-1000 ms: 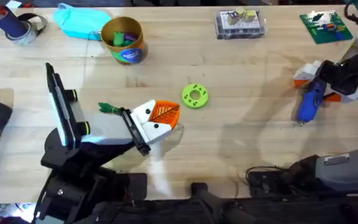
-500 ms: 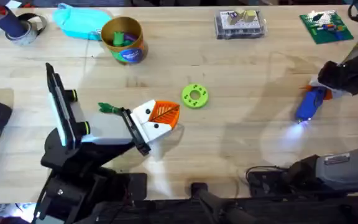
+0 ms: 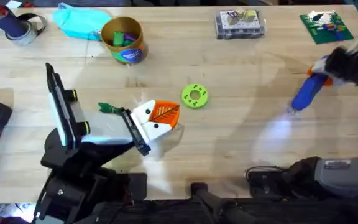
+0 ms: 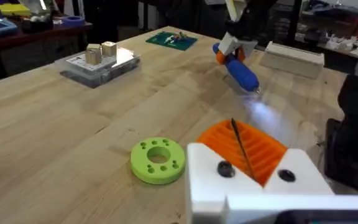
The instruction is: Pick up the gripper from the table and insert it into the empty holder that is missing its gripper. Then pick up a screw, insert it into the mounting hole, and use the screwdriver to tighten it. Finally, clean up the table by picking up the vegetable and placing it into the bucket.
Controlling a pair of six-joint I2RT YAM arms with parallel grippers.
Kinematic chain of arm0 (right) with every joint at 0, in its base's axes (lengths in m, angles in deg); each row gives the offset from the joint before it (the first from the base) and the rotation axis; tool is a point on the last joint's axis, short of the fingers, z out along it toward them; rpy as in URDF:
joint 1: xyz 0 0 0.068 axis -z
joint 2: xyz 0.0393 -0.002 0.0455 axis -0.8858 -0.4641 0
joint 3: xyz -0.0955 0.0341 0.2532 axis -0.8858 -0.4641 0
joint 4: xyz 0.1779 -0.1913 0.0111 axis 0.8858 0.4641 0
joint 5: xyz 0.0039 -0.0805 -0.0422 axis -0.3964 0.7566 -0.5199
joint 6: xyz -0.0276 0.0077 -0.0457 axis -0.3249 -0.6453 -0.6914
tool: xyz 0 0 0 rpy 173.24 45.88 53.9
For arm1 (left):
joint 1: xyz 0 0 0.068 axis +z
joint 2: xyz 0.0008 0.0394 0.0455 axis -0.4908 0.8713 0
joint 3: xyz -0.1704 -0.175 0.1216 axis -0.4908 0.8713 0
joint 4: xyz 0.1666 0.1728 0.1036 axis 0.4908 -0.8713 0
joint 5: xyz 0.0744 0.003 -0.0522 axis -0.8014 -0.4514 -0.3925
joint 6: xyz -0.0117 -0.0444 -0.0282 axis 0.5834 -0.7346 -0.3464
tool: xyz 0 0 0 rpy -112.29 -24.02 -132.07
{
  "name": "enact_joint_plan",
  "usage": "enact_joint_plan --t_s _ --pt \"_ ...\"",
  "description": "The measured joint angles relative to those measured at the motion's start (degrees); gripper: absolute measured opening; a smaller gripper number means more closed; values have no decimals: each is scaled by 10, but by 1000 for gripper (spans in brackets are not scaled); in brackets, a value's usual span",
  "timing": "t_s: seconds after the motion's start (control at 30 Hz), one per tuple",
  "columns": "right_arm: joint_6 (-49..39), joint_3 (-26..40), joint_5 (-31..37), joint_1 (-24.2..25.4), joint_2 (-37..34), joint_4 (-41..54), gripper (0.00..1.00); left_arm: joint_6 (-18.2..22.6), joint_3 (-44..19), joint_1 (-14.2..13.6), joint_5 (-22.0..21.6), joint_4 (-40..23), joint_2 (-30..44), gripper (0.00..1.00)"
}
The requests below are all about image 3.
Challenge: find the brown tub with toys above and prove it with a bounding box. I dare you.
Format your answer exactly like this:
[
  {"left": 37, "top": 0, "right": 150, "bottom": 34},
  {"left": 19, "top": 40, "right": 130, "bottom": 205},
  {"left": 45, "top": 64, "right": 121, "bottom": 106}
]
[{"left": 100, "top": 16, "right": 149, "bottom": 65}]

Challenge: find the clear box with blocks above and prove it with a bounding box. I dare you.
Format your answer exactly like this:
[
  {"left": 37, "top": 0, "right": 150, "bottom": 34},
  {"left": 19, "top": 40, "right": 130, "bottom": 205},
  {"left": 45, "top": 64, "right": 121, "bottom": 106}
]
[{"left": 214, "top": 9, "right": 267, "bottom": 40}]

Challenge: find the teal soft bag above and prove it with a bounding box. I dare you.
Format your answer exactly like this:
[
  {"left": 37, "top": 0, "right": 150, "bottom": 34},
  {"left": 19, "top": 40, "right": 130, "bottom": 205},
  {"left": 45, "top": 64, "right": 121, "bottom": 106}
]
[{"left": 52, "top": 2, "right": 112, "bottom": 42}]

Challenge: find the green board with blocks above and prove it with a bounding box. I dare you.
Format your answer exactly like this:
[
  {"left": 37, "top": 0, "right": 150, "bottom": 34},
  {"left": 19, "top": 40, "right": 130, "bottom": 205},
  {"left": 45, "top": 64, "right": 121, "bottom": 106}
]
[{"left": 299, "top": 10, "right": 355, "bottom": 45}]

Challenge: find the navy cup with tools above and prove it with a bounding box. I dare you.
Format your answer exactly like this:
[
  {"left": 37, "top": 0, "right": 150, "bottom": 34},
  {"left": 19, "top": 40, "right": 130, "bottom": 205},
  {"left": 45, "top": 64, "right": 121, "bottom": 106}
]
[{"left": 0, "top": 1, "right": 28, "bottom": 39}]

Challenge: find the black stand post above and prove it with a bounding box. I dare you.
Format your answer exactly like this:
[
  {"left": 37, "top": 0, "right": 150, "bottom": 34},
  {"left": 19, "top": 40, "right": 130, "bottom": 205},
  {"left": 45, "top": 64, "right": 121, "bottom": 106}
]
[{"left": 190, "top": 182, "right": 229, "bottom": 224}]

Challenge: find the grey tape roll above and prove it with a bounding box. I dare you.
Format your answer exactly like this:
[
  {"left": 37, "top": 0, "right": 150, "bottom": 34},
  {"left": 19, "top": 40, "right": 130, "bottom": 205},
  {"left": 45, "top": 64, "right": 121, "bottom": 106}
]
[{"left": 6, "top": 13, "right": 48, "bottom": 47}]

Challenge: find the black rail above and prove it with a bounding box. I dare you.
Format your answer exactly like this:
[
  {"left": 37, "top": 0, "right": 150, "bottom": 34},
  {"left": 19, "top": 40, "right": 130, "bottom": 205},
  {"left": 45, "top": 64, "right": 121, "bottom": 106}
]
[{"left": 98, "top": 198, "right": 358, "bottom": 224}]

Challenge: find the black upright wrist plate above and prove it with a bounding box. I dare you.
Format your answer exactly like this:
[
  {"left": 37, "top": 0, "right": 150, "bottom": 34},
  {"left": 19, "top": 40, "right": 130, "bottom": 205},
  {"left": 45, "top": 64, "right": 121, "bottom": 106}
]
[{"left": 45, "top": 62, "right": 78, "bottom": 151}]

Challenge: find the blue electric screwdriver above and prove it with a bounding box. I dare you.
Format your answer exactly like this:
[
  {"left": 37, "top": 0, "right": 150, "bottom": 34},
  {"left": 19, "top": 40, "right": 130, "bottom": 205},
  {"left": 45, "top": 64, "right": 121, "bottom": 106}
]
[{"left": 285, "top": 73, "right": 329, "bottom": 114}]

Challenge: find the green disc with holes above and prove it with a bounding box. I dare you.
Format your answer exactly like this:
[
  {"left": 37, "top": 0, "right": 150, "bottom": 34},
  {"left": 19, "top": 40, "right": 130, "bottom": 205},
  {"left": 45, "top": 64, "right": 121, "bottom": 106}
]
[{"left": 181, "top": 83, "right": 209, "bottom": 110}]

